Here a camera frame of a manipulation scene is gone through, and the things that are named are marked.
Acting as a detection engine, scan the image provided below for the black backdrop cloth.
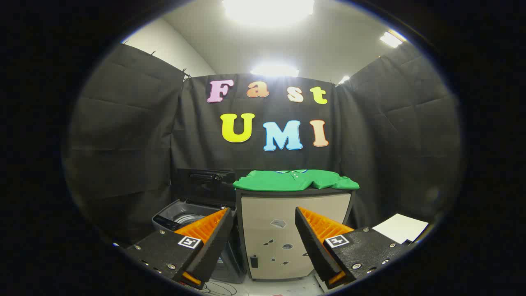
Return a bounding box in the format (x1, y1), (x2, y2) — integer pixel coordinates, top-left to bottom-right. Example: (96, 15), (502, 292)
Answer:
(62, 41), (463, 247)

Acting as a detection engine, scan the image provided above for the white paper sheet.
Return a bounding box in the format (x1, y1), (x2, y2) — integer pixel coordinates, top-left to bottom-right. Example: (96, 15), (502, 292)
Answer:
(372, 213), (429, 244)

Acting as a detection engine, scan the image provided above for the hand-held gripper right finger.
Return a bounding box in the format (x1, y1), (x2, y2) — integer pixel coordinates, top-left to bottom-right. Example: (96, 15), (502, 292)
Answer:
(295, 206), (413, 290)

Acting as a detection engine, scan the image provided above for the beige cabinet with dark top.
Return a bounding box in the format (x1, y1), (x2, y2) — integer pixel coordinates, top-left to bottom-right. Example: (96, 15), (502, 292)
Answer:
(235, 187), (356, 281)

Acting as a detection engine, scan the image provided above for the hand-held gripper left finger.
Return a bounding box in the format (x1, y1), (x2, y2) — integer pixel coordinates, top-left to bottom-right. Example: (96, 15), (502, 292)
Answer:
(123, 208), (235, 290)

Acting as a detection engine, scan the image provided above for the green polo shirt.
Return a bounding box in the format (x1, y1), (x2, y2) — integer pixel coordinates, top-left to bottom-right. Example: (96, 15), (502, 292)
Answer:
(233, 169), (360, 192)

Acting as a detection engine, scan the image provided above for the grey washing machine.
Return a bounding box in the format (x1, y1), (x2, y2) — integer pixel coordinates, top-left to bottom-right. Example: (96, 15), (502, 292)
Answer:
(151, 199), (247, 284)

